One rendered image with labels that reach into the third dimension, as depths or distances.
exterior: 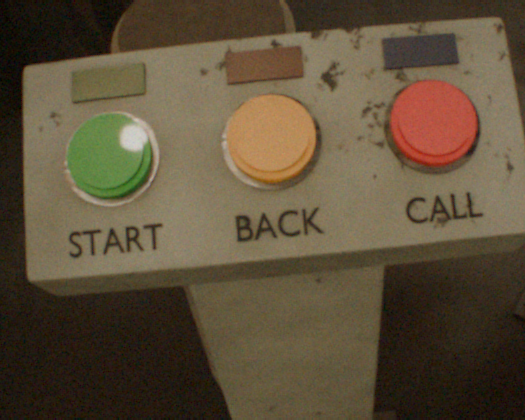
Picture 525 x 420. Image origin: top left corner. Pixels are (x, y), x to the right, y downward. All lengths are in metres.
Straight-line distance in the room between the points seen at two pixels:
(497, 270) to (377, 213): 0.68
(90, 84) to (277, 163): 0.10
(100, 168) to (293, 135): 0.09
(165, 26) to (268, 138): 0.20
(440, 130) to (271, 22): 0.20
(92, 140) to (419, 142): 0.15
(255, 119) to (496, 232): 0.12
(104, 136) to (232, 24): 0.19
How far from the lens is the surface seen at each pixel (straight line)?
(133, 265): 0.42
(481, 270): 1.08
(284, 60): 0.44
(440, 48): 0.44
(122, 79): 0.44
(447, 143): 0.42
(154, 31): 0.60
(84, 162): 0.42
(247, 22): 0.59
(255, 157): 0.41
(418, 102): 0.42
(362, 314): 0.51
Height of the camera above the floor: 0.94
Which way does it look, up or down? 57 degrees down
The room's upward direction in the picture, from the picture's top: 9 degrees counter-clockwise
